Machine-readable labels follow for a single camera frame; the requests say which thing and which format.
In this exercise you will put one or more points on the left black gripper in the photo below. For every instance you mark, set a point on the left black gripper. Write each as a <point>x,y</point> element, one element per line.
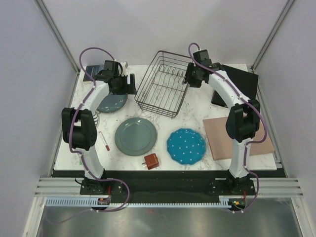
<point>129,89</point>

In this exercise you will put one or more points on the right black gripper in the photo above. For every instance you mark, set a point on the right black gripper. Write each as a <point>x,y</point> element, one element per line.
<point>193,83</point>

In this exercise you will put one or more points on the wire dish rack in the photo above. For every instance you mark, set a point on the wire dish rack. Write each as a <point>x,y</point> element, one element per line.
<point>161,90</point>

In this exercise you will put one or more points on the grey-green round plate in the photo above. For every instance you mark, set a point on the grey-green round plate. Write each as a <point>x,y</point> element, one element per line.
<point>135,136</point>

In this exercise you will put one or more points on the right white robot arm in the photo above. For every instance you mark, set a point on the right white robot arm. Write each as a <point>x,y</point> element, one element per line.
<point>244,117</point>

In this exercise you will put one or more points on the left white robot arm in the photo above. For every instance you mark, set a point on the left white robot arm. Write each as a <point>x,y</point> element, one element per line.
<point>79,129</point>

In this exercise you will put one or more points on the dark teal floral plate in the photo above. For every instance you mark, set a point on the dark teal floral plate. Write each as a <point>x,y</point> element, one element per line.
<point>112,103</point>

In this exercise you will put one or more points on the dark blue book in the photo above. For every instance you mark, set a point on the dark blue book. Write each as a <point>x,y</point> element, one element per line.
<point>92,70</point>

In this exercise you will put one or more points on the white striped plate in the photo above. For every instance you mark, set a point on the white striped plate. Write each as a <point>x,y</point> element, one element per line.
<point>96,118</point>

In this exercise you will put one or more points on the black board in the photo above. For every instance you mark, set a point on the black board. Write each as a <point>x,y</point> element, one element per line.
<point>245,81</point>

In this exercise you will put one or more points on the blue polka dot plate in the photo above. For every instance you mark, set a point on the blue polka dot plate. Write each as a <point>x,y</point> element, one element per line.
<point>186,146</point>

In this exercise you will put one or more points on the red tipped tube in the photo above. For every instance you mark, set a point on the red tipped tube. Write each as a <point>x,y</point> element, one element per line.
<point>104,141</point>

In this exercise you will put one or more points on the pink board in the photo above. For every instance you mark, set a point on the pink board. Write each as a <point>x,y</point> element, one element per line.
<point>221,144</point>

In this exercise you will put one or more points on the red cube power adapter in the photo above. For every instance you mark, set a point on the red cube power adapter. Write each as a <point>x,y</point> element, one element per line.
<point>151,161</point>

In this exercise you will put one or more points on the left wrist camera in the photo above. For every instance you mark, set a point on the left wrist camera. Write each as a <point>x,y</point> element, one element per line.
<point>123,68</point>

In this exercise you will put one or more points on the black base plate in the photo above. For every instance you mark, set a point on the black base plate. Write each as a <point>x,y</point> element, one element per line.
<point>169,186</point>

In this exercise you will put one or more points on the white slotted cable duct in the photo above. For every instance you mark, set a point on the white slotted cable duct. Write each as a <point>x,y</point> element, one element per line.
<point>107,202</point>

